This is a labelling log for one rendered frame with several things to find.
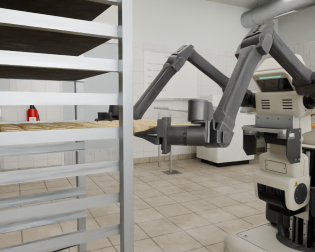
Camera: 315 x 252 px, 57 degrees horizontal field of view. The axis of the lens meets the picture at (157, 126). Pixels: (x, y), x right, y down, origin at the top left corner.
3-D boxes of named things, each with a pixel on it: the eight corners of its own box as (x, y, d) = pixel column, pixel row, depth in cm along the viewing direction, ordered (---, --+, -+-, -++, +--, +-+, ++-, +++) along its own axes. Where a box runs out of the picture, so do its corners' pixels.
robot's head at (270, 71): (276, 79, 158) (264, 57, 152) (313, 75, 140) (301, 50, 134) (262, 96, 153) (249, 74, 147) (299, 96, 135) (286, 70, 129)
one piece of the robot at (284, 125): (259, 153, 160) (260, 114, 158) (307, 161, 136) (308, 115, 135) (238, 156, 152) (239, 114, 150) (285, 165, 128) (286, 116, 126)
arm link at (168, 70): (187, 62, 137) (177, 61, 147) (179, 53, 134) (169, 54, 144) (132, 135, 133) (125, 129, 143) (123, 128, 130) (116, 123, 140)
